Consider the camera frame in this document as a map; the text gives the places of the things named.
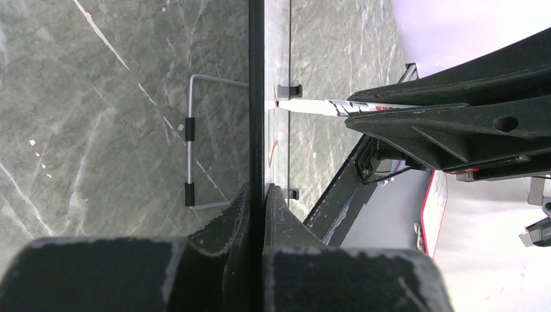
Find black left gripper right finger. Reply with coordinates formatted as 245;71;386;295
263;184;453;311

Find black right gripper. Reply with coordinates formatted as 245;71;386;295
345;29;550;182

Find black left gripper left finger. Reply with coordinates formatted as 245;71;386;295
1;184;250;311

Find white marker pen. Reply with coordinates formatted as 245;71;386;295
274;98;417;118

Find wire whiteboard stand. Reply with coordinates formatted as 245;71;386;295
182;73;300;211

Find white framed whiteboard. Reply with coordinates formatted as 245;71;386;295
248;0;292;203

